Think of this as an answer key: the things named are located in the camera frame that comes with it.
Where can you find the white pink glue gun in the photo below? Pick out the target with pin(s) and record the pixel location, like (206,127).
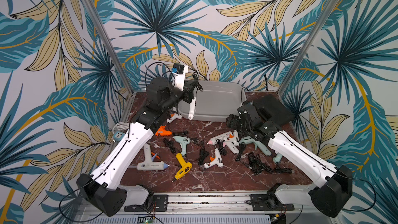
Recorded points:
(217,138)

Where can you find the black tool case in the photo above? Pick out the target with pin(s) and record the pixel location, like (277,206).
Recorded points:
(270,108)

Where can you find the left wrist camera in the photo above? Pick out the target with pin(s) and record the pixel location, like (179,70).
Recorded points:
(179,72)

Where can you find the yellow black glue gun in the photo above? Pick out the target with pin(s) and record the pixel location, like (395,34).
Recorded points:
(185,167)

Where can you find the grey plastic storage box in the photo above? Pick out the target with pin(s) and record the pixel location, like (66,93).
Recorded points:
(218,100)

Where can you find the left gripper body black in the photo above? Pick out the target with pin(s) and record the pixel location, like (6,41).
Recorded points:
(187,90)

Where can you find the large mint glue gun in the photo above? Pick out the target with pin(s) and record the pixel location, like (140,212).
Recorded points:
(257,144)

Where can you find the small white orange glue gun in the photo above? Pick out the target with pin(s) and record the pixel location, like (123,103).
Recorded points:
(215,161)

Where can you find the small mint glue gun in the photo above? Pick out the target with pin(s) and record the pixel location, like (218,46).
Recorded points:
(277,158)

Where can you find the white orange trigger glue gun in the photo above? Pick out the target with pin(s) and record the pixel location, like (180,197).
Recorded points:
(231,141)

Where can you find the large white blue glue gun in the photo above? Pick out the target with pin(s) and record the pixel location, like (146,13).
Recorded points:
(149,164)

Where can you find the mint green glue gun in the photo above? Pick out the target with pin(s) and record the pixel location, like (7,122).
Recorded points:
(184,142)

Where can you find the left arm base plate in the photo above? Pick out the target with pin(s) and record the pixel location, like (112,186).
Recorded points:
(155,203)

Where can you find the black orange glue gun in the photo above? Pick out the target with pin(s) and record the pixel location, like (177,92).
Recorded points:
(162,131)

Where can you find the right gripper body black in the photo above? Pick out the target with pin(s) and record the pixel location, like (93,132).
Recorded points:
(235,121)

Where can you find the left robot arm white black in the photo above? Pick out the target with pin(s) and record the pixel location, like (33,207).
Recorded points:
(102,187)

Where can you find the teal power strip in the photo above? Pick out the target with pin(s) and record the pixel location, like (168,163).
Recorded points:
(118,136)

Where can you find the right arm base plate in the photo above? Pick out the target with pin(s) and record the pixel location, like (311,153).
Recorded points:
(266,202)

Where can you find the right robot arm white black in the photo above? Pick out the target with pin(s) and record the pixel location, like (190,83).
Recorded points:
(331,186)

